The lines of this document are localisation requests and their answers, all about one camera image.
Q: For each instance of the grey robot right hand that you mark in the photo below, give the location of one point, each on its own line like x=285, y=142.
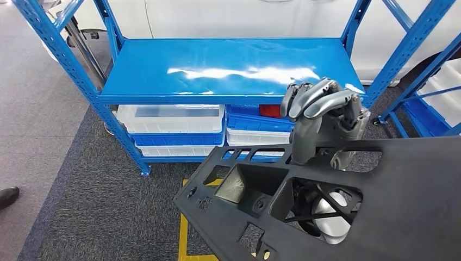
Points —
x=324, y=104

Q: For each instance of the long black plastic part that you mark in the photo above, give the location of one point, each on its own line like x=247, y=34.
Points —
x=403, y=209

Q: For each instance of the blue metal shelf rack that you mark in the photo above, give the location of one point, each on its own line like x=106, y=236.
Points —
x=216, y=57
x=414, y=83

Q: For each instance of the red object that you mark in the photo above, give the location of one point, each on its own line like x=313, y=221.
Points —
x=270, y=111

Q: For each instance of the white car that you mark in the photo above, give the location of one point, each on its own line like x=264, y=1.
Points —
x=252, y=18

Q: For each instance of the large white plastic bin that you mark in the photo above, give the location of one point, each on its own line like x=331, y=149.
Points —
x=169, y=124

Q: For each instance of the yellow floor tape square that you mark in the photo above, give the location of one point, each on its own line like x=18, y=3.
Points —
x=183, y=237

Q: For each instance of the grey metal stand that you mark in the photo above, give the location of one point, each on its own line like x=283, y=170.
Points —
x=86, y=54

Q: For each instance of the black shoe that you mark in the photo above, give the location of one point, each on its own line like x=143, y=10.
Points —
x=8, y=196

